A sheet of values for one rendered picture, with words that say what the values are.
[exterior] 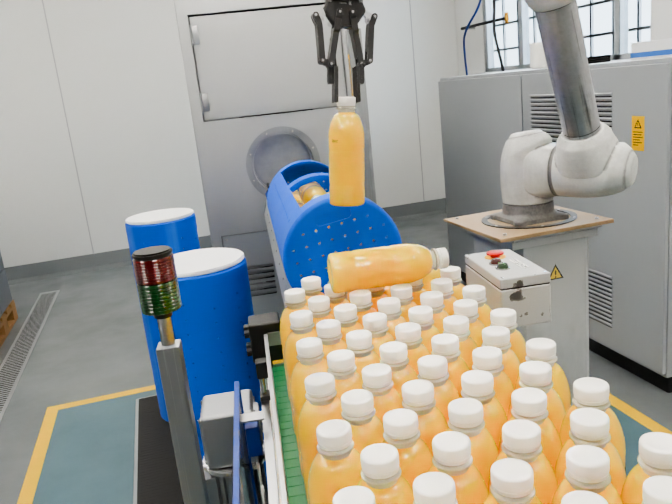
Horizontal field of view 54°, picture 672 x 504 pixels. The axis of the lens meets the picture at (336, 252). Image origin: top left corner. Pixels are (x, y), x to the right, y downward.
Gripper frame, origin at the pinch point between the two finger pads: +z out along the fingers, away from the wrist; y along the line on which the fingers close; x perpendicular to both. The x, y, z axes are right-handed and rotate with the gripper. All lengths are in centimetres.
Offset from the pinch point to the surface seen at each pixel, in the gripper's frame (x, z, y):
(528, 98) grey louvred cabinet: -198, -16, -148
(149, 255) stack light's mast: 28, 29, 38
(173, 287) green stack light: 27, 34, 35
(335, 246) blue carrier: -15.8, 34.7, -0.5
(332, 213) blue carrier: -15.4, 27.0, 0.1
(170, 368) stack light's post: 25, 48, 36
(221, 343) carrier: -47, 64, 26
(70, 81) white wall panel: -517, -62, 133
